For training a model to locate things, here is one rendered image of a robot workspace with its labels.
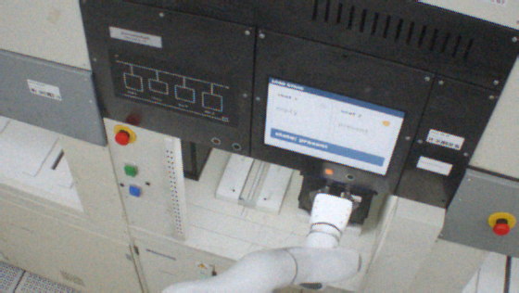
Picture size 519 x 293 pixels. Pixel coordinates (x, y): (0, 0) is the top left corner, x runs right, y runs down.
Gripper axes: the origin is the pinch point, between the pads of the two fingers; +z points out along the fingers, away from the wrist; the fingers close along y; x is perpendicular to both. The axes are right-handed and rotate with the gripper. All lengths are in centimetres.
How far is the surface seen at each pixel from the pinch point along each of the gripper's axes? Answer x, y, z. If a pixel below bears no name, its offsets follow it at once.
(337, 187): -8.8, -0.1, 5.3
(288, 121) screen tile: 37.6, -13.3, -14.4
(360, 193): -8.7, 6.6, 5.3
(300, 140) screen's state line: 32.3, -10.1, -14.5
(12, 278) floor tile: -119, -136, -17
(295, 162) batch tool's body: 24.0, -10.7, -14.4
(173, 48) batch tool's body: 51, -39, -14
